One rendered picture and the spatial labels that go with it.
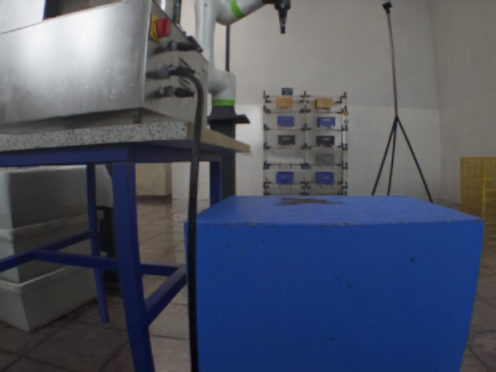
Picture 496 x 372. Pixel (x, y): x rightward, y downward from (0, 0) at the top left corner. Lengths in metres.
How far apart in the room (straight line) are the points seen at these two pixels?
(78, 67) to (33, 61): 0.14
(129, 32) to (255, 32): 6.23
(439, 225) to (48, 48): 0.84
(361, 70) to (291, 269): 6.29
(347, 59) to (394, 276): 6.29
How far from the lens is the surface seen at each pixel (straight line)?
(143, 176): 6.54
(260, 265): 0.52
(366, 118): 6.51
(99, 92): 0.68
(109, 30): 0.71
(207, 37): 1.67
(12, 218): 1.43
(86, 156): 0.57
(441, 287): 0.59
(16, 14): 0.98
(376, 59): 6.85
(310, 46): 6.72
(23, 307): 1.51
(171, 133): 0.48
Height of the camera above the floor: 0.69
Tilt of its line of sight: 4 degrees down
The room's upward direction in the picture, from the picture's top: straight up
